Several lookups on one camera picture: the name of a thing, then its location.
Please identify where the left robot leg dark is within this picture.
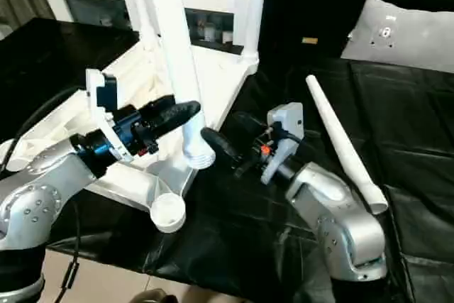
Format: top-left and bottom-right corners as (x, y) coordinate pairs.
(132, 287), (179, 303)

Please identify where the black cabinet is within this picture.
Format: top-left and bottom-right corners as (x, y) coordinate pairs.
(258, 0), (370, 62)

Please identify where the white plastic table leg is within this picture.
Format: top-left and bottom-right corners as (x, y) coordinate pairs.
(242, 0), (270, 67)
(139, 0), (218, 170)
(126, 0), (161, 53)
(304, 75), (389, 216)

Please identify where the white plastic table top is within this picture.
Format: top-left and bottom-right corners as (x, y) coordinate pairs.
(0, 38), (260, 236)

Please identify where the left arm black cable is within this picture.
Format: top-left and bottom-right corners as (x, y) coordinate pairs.
(0, 84), (89, 177)

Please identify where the black work mat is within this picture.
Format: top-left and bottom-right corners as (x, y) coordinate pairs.
(0, 17), (454, 303)

